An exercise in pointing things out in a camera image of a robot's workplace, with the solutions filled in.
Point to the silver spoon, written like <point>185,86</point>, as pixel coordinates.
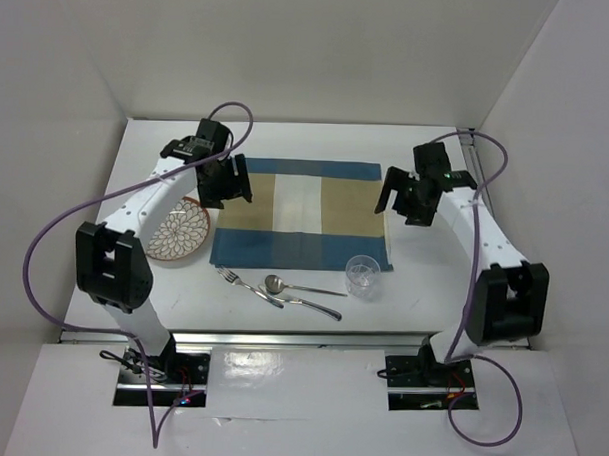
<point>275,285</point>

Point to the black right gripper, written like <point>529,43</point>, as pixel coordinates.
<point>398,179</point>

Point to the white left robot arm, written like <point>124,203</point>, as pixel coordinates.
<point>111,263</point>

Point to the floral ceramic plate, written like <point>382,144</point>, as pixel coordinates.
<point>184,230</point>

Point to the silver knife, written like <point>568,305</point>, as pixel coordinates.
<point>331,313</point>

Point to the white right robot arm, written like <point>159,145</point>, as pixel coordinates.
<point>507,293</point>

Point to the aluminium right side rail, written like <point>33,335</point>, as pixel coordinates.
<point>469,144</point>

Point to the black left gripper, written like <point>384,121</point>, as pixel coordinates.
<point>209,198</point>

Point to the blue beige white placemat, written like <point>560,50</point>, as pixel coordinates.
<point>304,215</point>

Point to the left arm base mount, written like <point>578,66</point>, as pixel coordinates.
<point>186,383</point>

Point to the silver fork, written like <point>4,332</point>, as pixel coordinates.
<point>235,280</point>

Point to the clear drinking glass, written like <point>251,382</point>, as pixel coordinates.
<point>362,277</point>

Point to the aluminium front rail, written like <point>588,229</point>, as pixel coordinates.
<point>281,339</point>

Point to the aluminium rail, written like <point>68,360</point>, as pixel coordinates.
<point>281,339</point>
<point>469,144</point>

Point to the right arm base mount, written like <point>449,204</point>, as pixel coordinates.
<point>413,386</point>

